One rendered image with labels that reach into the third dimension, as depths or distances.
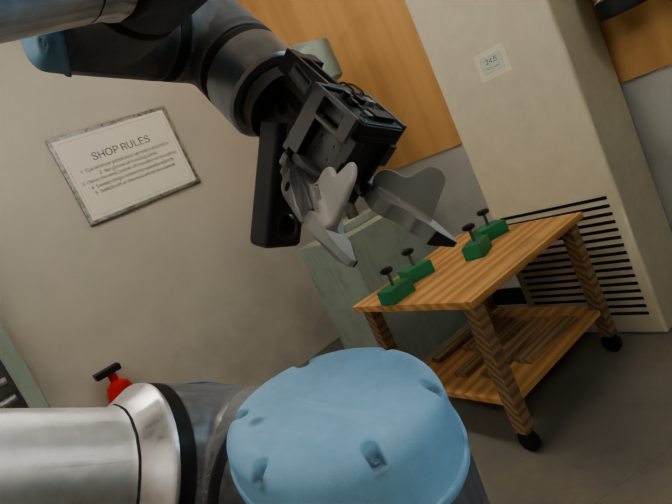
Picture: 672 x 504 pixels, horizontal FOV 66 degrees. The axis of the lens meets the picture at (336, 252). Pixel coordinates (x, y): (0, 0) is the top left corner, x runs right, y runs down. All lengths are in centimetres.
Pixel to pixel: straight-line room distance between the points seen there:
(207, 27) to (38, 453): 37
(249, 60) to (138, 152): 256
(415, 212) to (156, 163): 262
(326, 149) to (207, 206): 267
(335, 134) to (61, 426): 29
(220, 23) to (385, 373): 34
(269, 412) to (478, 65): 185
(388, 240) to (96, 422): 215
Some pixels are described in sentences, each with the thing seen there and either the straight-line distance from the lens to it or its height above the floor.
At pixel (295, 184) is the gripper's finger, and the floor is 103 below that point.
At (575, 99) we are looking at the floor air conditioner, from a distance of 196.
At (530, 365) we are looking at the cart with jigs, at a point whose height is 18.
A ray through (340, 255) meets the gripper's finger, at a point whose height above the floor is 97.
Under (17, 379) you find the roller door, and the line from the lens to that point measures 275.
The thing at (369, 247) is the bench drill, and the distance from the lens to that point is 242.
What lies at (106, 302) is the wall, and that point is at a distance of 287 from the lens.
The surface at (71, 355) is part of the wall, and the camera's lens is 284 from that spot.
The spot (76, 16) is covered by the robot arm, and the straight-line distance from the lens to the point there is 35.
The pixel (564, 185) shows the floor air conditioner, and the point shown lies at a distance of 207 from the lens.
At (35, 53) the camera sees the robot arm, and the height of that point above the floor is 120.
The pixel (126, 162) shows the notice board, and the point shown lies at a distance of 299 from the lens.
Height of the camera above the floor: 103
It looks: 9 degrees down
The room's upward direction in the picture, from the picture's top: 25 degrees counter-clockwise
